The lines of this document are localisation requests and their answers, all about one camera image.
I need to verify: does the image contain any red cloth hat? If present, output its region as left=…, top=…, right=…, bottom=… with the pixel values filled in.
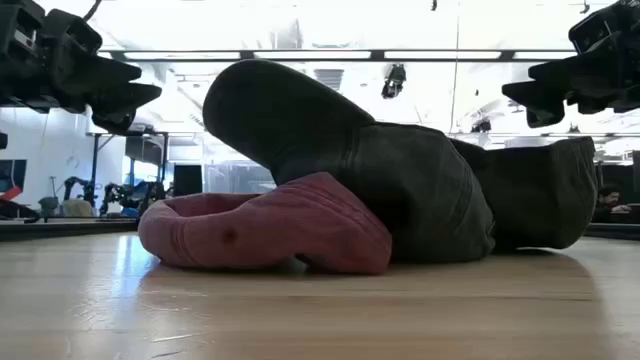
left=137, top=172, right=394, bottom=276

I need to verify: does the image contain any black background workstation frame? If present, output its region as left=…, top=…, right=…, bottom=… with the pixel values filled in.
left=84, top=130, right=171, bottom=204

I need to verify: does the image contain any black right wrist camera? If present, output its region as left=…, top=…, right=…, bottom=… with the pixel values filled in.
left=568, top=6, right=617, bottom=54

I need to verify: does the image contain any person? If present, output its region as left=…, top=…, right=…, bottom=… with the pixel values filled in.
left=591, top=183, right=635, bottom=225

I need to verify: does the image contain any black ceiling-mounted camera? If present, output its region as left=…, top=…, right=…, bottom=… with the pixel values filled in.
left=380, top=63, right=408, bottom=100

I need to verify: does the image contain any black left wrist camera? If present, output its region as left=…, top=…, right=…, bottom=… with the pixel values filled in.
left=38, top=8, right=104, bottom=57

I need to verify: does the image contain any black cloth hat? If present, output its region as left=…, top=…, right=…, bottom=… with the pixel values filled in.
left=202, top=58, right=600, bottom=265

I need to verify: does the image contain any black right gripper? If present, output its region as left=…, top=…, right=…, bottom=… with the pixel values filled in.
left=501, top=0, right=640, bottom=129

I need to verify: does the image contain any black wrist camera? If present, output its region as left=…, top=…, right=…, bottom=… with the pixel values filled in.
left=38, top=8, right=104, bottom=57
left=568, top=6, right=617, bottom=54

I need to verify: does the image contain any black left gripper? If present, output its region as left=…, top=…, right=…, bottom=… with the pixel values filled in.
left=0, top=0, right=164, bottom=137

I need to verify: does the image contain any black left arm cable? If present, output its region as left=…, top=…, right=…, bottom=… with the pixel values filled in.
left=82, top=0, right=104, bottom=22

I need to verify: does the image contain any black background monitor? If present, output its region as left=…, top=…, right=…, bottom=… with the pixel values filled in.
left=172, top=164, right=204, bottom=198

